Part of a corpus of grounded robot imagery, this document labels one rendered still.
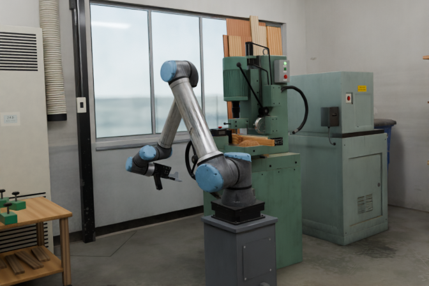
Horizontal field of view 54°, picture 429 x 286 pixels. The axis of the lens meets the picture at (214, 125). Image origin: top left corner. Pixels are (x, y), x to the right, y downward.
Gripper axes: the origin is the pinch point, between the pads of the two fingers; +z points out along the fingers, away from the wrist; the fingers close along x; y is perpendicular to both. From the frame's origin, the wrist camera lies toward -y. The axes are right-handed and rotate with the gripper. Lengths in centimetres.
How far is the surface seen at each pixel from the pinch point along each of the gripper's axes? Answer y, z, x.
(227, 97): 64, 20, -1
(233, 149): 29.4, 24.4, -18.4
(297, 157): 38, 79, -21
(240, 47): 155, 106, 131
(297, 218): -4, 93, -21
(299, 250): -26, 103, -21
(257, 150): 32, 35, -30
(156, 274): -67, 17, 22
